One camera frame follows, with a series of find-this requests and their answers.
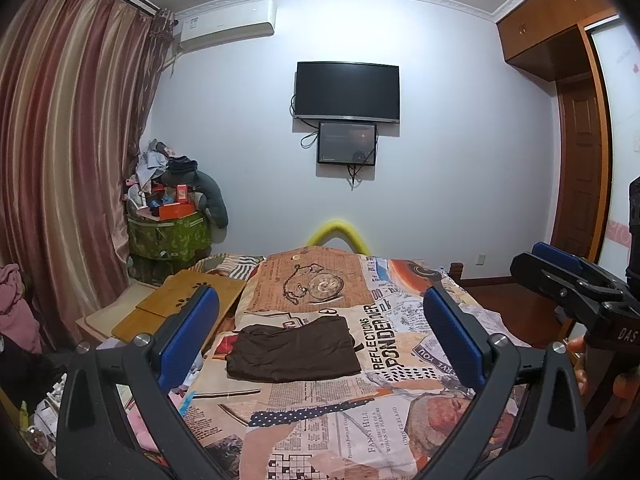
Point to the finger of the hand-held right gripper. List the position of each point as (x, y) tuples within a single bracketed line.
[(555, 255), (540, 275)]

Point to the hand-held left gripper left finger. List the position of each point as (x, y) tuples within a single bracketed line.
[(187, 330)]

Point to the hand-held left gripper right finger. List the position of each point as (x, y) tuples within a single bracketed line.
[(452, 340)]

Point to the brown t-shirt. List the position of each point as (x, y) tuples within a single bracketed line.
[(295, 352)]

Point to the pile of clothes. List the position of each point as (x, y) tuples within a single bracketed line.
[(160, 160)]

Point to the person's right hand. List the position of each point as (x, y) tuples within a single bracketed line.
[(580, 380)]

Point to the wooden lap desk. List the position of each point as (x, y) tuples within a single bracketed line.
[(165, 300)]

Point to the striped pillow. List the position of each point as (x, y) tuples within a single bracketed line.
[(235, 265)]

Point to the light wooden nightstand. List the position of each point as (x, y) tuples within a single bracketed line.
[(100, 320)]

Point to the wooden door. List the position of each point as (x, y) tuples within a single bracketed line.
[(580, 170)]

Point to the green storage box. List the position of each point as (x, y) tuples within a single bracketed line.
[(167, 240)]

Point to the orange box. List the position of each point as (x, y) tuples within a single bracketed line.
[(176, 211)]

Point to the grey plush toy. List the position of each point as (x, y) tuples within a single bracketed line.
[(215, 200)]

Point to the white wardrobe sliding door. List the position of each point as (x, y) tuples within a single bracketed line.
[(620, 135)]

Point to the small red box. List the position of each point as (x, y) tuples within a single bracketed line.
[(181, 193)]

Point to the printed bed sheet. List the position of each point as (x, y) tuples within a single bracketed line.
[(340, 420)]

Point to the small white fan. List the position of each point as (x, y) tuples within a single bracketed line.
[(134, 200)]

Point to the yellow foam tube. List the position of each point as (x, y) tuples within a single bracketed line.
[(335, 225)]

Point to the pink garment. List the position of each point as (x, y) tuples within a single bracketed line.
[(17, 310)]

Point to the striped pink curtain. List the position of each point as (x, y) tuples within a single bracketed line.
[(65, 160)]

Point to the small black monitor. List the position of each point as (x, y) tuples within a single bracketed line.
[(347, 142)]

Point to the wooden overhead cabinet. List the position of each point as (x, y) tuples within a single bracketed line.
[(545, 25)]

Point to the white air conditioner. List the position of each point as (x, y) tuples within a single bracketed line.
[(225, 25)]

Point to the white wall socket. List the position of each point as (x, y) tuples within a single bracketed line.
[(480, 260)]

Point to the wooden bed frame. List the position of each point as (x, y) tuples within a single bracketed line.
[(456, 272)]

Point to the black wall television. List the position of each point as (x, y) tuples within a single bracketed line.
[(347, 91)]

